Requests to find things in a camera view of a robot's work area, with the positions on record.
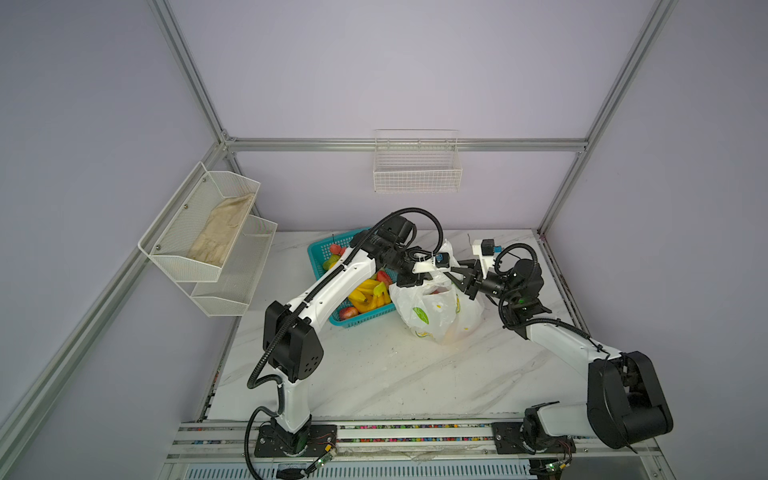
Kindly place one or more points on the red fake apple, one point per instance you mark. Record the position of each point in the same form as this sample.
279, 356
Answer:
348, 313

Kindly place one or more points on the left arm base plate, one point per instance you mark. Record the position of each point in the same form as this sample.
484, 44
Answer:
311, 441

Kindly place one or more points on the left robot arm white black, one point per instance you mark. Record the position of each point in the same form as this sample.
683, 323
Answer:
291, 347

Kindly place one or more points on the white wire wall basket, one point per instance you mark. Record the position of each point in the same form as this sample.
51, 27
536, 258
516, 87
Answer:
397, 172

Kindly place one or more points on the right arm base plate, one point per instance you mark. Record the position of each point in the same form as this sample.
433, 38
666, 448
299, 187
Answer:
510, 438

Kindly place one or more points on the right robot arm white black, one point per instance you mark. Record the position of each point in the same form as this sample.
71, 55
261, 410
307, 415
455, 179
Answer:
625, 403

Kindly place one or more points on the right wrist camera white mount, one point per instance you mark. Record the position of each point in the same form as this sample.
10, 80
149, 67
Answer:
486, 250

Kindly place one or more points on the upper white mesh shelf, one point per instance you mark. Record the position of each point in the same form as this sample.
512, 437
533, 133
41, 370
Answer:
168, 240

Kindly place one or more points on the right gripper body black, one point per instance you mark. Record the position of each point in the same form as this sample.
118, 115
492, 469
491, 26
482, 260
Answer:
497, 286

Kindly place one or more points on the aluminium frame rail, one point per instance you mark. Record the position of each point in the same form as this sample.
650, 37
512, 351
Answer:
406, 144

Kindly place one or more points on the teal plastic basket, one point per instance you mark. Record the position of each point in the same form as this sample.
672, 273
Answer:
321, 259

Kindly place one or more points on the white plastic bag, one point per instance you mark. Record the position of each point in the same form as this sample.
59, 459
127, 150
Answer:
437, 309

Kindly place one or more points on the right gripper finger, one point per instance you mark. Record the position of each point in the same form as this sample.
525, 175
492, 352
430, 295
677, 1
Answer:
471, 286
466, 271

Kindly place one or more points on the yellow banana bunch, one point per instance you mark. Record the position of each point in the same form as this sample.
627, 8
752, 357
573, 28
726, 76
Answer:
370, 295

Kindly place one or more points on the white mesh shelf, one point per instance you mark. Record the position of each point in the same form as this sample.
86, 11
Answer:
232, 294
168, 240

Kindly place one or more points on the beige cloth in shelf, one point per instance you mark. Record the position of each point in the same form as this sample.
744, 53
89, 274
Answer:
220, 230

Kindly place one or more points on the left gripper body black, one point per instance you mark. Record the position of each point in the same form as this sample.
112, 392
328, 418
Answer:
403, 266

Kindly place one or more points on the lower white mesh shelf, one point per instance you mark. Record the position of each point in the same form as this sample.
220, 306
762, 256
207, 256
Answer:
232, 294

